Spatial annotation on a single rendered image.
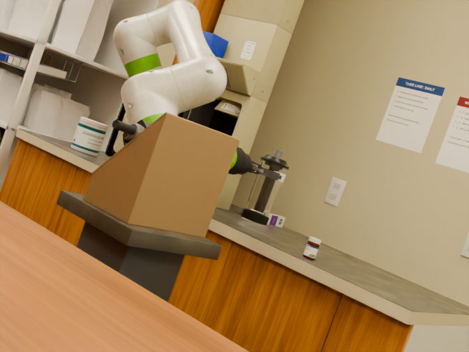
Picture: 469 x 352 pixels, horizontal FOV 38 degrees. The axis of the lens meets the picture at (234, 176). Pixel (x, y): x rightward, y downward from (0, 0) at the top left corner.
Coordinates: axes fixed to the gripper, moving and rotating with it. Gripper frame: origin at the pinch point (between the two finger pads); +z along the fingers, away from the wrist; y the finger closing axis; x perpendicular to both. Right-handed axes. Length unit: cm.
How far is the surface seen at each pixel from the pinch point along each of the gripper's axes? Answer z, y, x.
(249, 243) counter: -15.8, -13.6, 23.6
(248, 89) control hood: 10.1, 31.4, -27.7
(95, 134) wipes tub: 2, 100, 12
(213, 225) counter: -15.9, 3.1, 23.3
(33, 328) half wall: -187, -130, 3
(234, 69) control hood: 3.6, 36.5, -33.0
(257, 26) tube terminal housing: 13, 41, -54
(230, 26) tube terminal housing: 13, 55, -52
